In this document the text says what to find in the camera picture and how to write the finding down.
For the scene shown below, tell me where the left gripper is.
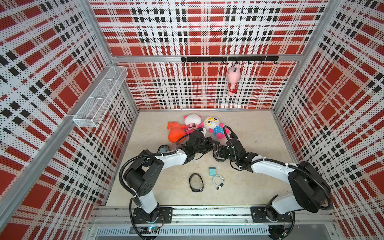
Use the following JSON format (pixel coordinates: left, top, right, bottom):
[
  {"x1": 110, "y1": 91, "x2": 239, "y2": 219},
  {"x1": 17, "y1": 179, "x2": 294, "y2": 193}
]
[{"x1": 194, "y1": 136, "x2": 219, "y2": 154}]

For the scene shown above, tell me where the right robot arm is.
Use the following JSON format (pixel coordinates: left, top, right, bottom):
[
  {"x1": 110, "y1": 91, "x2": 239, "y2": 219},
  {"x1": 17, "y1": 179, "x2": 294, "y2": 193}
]
[{"x1": 214, "y1": 126, "x2": 334, "y2": 222}]

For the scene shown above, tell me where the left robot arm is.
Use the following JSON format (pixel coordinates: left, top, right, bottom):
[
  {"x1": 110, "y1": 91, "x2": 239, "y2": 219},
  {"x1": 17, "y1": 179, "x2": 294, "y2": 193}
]
[{"x1": 119, "y1": 130, "x2": 220, "y2": 223}]

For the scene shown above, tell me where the pink striped plush doll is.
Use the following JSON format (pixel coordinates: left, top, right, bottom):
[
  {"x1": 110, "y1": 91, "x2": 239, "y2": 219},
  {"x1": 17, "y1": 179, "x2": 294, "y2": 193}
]
[{"x1": 184, "y1": 114, "x2": 204, "y2": 134}]

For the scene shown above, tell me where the orange plush toy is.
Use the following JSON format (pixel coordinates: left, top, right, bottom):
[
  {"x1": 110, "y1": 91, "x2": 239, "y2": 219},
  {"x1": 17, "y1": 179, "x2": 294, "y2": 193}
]
[{"x1": 167, "y1": 122, "x2": 186, "y2": 143}]

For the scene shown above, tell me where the teal charger bottom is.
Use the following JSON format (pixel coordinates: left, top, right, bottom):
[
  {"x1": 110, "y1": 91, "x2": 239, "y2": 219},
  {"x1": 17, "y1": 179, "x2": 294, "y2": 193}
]
[{"x1": 209, "y1": 167, "x2": 217, "y2": 176}]

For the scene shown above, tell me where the pink hanging plush toy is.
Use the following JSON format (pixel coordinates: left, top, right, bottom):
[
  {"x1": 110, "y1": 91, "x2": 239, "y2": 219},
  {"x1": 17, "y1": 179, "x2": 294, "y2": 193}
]
[{"x1": 227, "y1": 63, "x2": 241, "y2": 96}]

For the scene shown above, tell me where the white coiled cable middle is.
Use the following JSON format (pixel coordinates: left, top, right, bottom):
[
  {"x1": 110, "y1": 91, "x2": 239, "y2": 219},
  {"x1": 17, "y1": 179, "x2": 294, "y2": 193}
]
[{"x1": 212, "y1": 174, "x2": 226, "y2": 190}]

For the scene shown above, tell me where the black coiled cable bottom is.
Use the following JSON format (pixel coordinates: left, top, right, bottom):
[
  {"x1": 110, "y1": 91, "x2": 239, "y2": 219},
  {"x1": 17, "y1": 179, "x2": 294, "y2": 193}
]
[{"x1": 188, "y1": 172, "x2": 205, "y2": 193}]

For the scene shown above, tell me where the black hook rail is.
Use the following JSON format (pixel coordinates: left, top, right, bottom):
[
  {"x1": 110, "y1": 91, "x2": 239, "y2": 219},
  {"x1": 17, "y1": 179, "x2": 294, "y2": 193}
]
[{"x1": 181, "y1": 56, "x2": 280, "y2": 64}]

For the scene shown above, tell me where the white wire mesh basket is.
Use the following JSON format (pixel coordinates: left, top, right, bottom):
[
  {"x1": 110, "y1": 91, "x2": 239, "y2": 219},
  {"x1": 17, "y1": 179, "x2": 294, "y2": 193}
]
[{"x1": 73, "y1": 66, "x2": 128, "y2": 128}]

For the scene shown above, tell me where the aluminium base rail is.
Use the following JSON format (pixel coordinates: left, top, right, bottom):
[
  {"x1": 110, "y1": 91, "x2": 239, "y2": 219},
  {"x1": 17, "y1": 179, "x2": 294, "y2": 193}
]
[{"x1": 84, "y1": 205, "x2": 343, "y2": 240}]

